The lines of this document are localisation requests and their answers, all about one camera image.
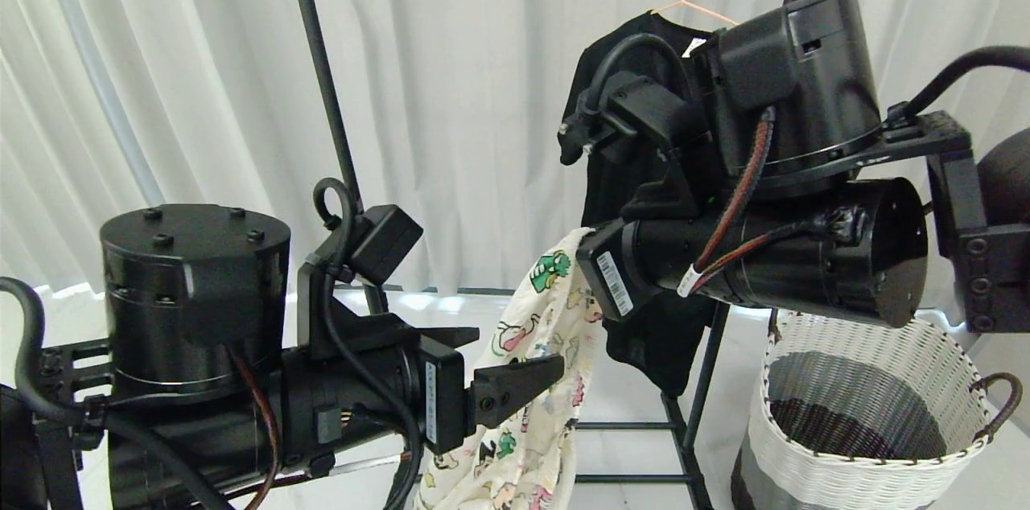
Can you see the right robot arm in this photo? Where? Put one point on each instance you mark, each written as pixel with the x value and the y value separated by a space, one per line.
pixel 805 67

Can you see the white laundry basket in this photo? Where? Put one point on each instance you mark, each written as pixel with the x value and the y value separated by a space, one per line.
pixel 805 462

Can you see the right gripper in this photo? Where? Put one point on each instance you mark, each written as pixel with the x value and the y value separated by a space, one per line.
pixel 885 252

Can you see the white curtain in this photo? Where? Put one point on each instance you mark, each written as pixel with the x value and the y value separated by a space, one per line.
pixel 451 132

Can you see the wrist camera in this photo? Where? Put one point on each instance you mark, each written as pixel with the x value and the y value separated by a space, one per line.
pixel 644 108
pixel 386 240

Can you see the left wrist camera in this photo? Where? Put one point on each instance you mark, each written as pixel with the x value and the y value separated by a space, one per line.
pixel 386 240

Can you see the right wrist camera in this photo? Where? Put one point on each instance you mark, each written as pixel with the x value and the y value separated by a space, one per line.
pixel 644 108

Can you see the cream printed shorts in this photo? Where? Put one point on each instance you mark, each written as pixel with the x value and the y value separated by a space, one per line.
pixel 547 309

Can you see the black t-shirt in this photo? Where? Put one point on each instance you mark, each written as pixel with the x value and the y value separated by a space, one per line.
pixel 652 349

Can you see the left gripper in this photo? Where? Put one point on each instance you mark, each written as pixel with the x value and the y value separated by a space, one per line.
pixel 452 397

